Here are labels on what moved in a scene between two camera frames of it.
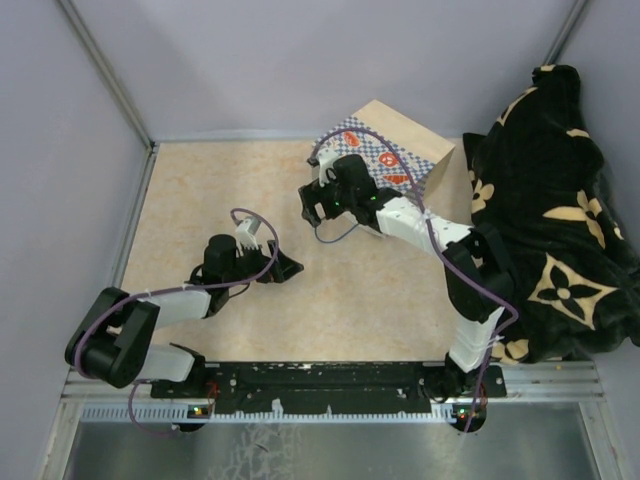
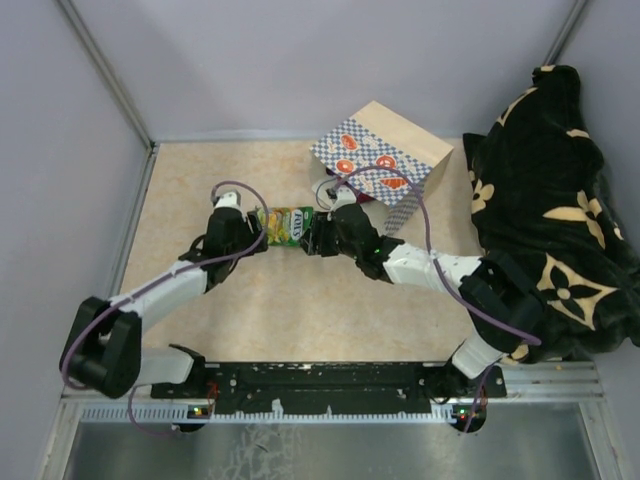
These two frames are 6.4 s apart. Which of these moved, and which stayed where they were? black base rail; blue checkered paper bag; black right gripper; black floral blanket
Moved: black right gripper
Stayed: blue checkered paper bag; black base rail; black floral blanket
